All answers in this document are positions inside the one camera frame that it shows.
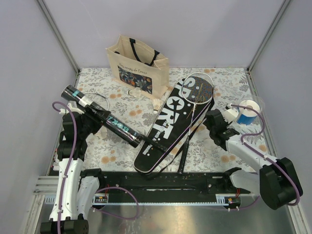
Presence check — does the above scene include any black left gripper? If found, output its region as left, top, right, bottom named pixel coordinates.
left=79, top=104, right=110, bottom=138

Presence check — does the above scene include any black shuttlecock tube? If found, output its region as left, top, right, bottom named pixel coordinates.
left=61, top=85, right=141, bottom=148

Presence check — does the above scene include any white shuttlecock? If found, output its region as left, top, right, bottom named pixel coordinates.
left=95, top=128, right=108, bottom=139
left=152, top=98, right=162, bottom=114
left=203, top=138, right=217, bottom=151
left=128, top=89, right=141, bottom=98

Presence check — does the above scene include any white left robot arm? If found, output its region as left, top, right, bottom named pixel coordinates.
left=40, top=110, right=106, bottom=234

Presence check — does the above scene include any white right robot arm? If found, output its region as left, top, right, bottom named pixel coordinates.
left=203, top=109, right=303, bottom=210

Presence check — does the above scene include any white shuttlecock on mat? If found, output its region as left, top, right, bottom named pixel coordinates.
left=95, top=128, right=108, bottom=139

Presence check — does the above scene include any black sport racket cover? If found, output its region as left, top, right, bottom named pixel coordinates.
left=134, top=78, right=212, bottom=174

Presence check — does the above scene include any white blue tape roll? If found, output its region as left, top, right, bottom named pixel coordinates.
left=237, top=100, right=261, bottom=125

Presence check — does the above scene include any white racket on cover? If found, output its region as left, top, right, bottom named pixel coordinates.
left=177, top=72, right=214, bottom=175

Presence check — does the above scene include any clear plastic tube lid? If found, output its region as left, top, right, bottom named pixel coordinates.
left=253, top=96, right=265, bottom=113

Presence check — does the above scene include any white racket black grip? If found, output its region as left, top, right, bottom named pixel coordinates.
left=72, top=90, right=167, bottom=152

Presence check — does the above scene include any beige floral tote bag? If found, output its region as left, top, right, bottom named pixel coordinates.
left=106, top=35, right=169, bottom=99

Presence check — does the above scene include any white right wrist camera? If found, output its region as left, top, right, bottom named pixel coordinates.
left=223, top=103, right=239, bottom=122

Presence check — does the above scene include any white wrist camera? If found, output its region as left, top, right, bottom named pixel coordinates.
left=59, top=102, right=84, bottom=115
left=223, top=103, right=239, bottom=122

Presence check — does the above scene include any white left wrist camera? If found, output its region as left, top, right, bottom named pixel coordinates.
left=59, top=102, right=84, bottom=115

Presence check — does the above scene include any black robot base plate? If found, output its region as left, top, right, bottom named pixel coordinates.
left=81, top=169, right=249, bottom=203

